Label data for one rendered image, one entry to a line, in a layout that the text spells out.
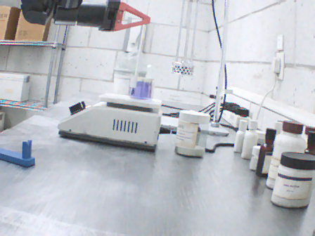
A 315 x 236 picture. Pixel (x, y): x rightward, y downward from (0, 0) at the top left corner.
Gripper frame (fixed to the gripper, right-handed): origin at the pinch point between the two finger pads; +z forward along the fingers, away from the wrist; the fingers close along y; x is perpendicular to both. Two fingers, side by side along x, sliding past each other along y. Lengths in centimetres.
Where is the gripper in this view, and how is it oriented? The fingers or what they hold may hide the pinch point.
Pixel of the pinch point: (145, 20)
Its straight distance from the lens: 99.7
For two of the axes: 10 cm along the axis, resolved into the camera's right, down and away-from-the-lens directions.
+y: -2.1, -1.3, 9.7
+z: 9.7, 1.2, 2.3
